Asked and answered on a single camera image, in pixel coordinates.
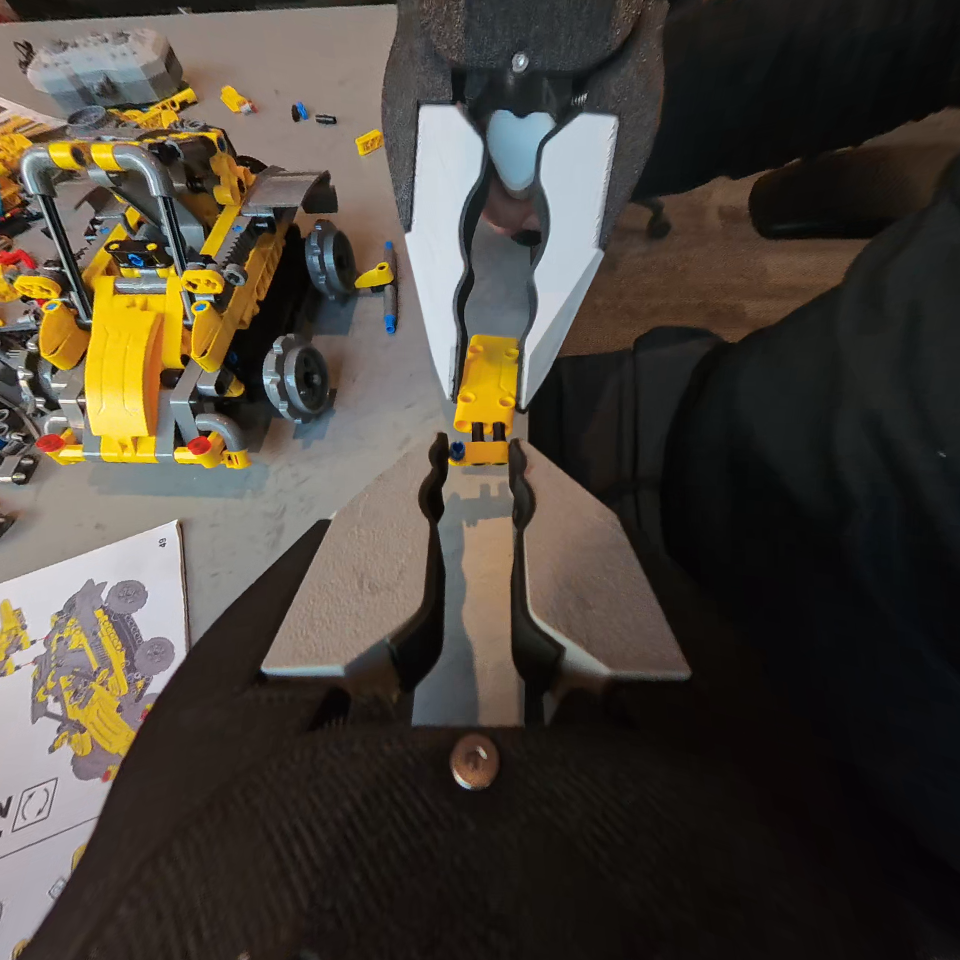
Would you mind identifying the person's right forearm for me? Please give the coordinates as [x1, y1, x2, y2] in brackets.
[633, 0, 960, 200]

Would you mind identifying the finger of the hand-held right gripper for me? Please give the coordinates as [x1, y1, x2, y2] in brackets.
[516, 112, 621, 414]
[403, 101, 490, 400]

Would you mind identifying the black chair caster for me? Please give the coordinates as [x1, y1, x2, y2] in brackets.
[633, 196, 674, 241]

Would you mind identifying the yellow grey toy vehicle model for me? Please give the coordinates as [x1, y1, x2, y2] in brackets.
[15, 123, 357, 470]

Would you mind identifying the yellow crossed beam assembly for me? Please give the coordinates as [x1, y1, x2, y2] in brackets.
[105, 86, 200, 132]

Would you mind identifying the person's right hand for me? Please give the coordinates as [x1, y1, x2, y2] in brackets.
[480, 183, 545, 246]

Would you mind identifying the yellow striped leaflet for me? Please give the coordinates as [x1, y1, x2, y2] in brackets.
[0, 96, 70, 192]

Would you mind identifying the grey box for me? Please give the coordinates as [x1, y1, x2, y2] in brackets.
[26, 28, 185, 114]

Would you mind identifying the instruction booklet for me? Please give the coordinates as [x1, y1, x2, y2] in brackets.
[0, 519, 189, 960]

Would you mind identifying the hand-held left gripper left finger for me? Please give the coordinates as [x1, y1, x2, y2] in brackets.
[260, 433, 451, 695]

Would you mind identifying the short yellow beam with pins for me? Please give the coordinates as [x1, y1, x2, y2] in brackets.
[448, 422, 513, 468]

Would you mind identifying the grey shaft with yellow lever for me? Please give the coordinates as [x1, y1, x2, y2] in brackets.
[354, 241, 400, 335]

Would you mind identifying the yellow rectangular building panel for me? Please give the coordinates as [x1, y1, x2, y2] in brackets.
[452, 335, 522, 436]

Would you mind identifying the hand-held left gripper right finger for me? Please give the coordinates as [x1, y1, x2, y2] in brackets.
[508, 435, 693, 697]

